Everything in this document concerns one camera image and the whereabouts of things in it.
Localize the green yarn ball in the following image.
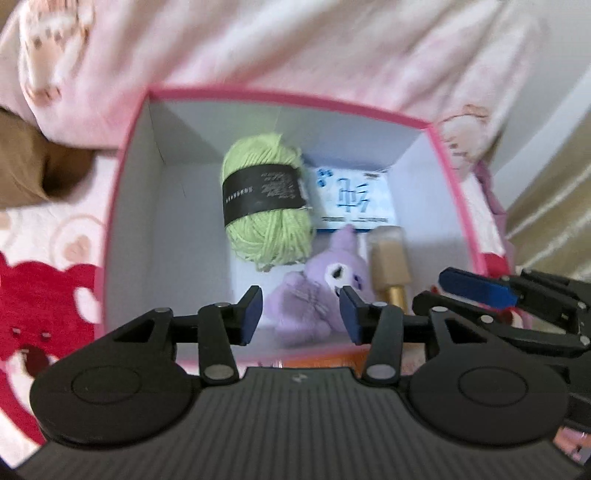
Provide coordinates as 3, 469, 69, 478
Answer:
221, 132, 315, 271

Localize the beige striped curtain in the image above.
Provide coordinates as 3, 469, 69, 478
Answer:
507, 118, 591, 281

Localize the pink bear print pillow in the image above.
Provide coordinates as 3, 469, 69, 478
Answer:
1, 1, 546, 175

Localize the pink cardboard box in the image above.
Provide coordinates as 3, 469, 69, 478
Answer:
102, 88, 486, 332

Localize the blue white tissue pack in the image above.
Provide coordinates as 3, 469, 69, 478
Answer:
305, 166, 398, 232

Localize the pink red bear blanket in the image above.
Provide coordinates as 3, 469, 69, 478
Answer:
0, 149, 585, 469

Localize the purple plush toy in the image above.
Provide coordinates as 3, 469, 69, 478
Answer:
264, 225, 376, 347

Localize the brown pillow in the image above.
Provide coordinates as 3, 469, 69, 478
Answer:
0, 109, 94, 209

